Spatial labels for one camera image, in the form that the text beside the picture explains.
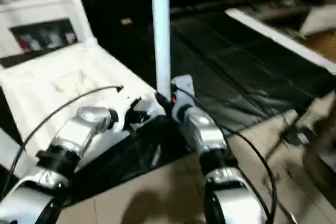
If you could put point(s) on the white glass-door cabinet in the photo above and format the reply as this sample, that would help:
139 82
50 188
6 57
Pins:
37 14

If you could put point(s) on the black work mat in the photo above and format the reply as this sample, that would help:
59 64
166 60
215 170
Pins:
220 66

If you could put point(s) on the black tripod stand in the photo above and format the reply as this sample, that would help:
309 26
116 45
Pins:
286 132

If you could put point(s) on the red bottle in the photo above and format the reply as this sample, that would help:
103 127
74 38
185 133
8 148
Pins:
25 40

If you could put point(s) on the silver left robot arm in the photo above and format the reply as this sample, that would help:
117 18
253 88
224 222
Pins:
79 135

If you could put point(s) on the small yellow label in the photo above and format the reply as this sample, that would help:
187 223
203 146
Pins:
126 21

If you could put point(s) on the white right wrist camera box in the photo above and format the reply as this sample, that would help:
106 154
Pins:
184 88

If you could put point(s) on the dark metal rail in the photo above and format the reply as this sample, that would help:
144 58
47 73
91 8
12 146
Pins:
231 2

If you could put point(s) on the white plastic table leg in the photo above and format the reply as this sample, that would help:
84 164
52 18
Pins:
9 150
79 9
160 30

